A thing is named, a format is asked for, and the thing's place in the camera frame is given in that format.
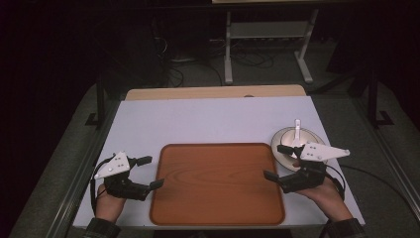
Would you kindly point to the white table mat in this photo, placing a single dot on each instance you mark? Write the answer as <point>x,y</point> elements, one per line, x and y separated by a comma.
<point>204,120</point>

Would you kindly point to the black metal stand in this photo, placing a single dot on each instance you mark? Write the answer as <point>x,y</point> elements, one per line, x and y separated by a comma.
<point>100,105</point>
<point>373,102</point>

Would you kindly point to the white metal desk frame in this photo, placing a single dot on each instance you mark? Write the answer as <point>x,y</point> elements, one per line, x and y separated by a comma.
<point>267,29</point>

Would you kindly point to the person's right hand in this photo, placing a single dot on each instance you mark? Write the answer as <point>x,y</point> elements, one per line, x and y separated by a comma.
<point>328,200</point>

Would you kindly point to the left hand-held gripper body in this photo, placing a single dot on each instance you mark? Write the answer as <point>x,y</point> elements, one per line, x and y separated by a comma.
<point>123,186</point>

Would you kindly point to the white bowl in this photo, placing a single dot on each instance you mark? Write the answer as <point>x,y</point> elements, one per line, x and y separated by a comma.
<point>283,137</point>

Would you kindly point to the brown wooden tray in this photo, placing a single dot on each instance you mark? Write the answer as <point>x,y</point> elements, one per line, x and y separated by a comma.
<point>216,188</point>

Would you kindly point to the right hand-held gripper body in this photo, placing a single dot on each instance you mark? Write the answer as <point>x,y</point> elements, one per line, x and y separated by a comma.
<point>305,178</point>

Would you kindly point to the aluminium frame rail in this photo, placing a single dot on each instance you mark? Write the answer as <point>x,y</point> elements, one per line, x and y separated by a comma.
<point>77,185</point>
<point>393,155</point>

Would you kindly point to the white spoon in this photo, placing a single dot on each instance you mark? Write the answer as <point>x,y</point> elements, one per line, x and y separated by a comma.
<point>297,132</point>

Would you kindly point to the person's left hand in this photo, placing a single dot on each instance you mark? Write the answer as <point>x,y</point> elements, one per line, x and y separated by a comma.
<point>108,207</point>

